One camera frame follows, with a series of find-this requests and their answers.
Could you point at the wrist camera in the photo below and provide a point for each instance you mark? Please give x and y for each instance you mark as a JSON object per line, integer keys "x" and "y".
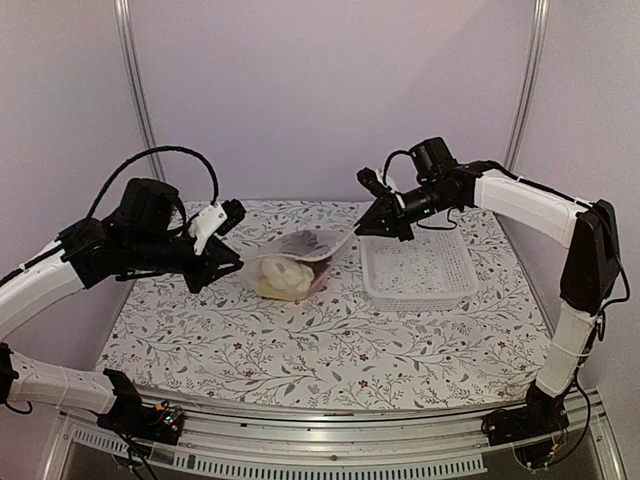
{"x": 380, "y": 186}
{"x": 217, "y": 218}

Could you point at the white toy cauliflower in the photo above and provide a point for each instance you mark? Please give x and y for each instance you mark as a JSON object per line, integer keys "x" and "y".
{"x": 286, "y": 274}

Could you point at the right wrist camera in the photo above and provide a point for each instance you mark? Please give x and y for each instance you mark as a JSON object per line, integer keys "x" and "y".
{"x": 380, "y": 186}

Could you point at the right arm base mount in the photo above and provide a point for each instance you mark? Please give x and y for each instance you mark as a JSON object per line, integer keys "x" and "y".
{"x": 535, "y": 421}

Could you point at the right aluminium frame post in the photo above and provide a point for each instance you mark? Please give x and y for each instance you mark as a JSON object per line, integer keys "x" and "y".
{"x": 527, "y": 91}

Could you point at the left aluminium frame post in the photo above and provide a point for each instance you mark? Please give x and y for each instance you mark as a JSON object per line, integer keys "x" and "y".
{"x": 125, "y": 29}

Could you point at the floral table mat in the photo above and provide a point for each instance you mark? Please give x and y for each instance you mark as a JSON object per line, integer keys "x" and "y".
{"x": 335, "y": 350}

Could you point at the aluminium frame post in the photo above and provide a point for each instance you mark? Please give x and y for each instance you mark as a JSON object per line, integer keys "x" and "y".
{"x": 125, "y": 29}
{"x": 527, "y": 91}

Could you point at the white plastic basket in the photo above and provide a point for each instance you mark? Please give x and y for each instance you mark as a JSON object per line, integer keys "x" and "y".
{"x": 432, "y": 272}

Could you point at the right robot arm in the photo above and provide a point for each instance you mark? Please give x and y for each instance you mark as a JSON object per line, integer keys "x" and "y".
{"x": 586, "y": 230}

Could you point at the dark red toy grapes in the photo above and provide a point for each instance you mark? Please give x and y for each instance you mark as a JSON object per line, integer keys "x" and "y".
{"x": 305, "y": 244}

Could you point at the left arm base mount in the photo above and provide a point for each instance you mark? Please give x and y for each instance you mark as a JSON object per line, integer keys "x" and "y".
{"x": 162, "y": 423}

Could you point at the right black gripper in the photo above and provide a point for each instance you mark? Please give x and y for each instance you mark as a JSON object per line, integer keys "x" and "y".
{"x": 392, "y": 224}

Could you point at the clear zip top bag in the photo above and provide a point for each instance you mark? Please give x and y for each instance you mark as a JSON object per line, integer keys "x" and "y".
{"x": 341, "y": 243}

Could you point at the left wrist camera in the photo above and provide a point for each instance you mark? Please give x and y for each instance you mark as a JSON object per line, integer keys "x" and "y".
{"x": 217, "y": 218}

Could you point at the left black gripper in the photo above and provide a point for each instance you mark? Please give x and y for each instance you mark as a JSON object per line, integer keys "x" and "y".
{"x": 216, "y": 251}

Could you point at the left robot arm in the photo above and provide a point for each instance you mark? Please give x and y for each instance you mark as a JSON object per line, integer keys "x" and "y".
{"x": 148, "y": 234}

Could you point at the red toy bell pepper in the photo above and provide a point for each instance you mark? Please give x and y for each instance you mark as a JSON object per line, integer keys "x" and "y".
{"x": 321, "y": 271}

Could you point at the front aluminium rail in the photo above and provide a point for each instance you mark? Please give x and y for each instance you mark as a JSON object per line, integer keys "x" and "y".
{"x": 233, "y": 440}

